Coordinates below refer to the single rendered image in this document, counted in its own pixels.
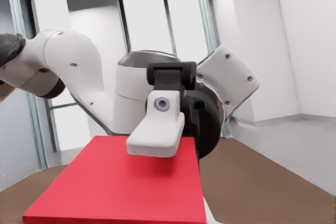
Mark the pale right gripper finger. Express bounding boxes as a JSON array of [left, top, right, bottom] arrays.
[[203, 198, 215, 224]]

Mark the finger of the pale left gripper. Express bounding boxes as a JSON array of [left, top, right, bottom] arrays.
[[125, 67, 185, 158]]

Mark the red wooden cube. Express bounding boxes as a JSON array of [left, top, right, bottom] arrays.
[[22, 135, 208, 224]]

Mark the dark framed window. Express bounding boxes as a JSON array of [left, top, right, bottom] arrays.
[[115, 0, 211, 55], [29, 0, 91, 154]]

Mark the silver frame post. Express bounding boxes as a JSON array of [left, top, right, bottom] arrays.
[[7, 0, 48, 170], [194, 0, 233, 138]]

